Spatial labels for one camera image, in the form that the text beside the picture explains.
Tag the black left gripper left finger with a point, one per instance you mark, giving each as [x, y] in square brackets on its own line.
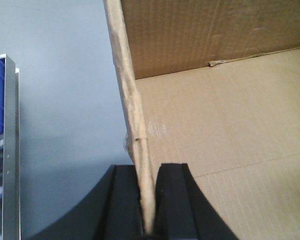
[110, 211]

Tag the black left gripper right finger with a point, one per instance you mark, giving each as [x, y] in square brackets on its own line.
[182, 210]

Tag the brown cardboard carton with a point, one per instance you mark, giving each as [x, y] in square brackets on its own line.
[214, 84]

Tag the steel shelf upright post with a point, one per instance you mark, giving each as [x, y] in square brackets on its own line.
[11, 203]

